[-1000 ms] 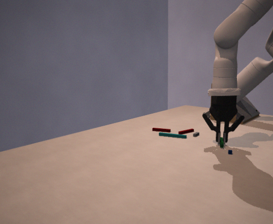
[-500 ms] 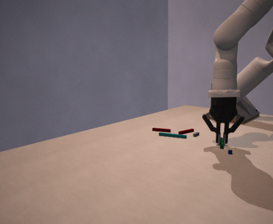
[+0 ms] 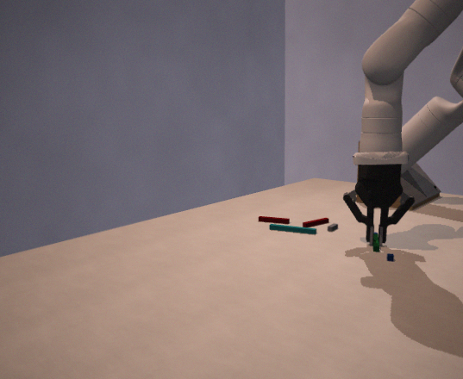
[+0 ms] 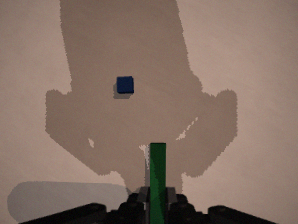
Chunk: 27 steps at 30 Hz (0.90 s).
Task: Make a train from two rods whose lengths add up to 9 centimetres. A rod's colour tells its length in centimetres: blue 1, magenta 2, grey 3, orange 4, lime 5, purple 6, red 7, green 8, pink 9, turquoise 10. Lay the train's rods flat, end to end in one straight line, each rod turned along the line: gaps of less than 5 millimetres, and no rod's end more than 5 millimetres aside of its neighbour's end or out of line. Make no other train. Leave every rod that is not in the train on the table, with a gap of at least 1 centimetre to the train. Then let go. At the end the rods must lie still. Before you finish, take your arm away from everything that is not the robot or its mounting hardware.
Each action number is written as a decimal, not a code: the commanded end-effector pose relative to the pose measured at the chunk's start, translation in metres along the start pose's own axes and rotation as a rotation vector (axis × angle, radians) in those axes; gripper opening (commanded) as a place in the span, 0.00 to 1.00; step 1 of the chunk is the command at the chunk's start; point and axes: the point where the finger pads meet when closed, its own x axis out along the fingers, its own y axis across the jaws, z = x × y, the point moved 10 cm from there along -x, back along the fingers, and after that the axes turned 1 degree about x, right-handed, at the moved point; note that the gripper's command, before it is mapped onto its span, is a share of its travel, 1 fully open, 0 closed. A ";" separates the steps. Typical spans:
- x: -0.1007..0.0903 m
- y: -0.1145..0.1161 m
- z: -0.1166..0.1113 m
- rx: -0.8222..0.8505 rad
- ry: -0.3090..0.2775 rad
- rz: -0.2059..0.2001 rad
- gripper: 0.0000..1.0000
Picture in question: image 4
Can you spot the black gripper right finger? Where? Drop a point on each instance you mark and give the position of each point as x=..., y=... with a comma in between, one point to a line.
x=184, y=213

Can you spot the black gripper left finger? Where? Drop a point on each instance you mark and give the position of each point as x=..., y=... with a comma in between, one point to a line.
x=131, y=212

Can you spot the dark green rod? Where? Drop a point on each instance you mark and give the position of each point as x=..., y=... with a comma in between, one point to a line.
x=157, y=182

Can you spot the dark blue block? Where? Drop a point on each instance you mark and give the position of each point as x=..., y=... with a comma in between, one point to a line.
x=125, y=85

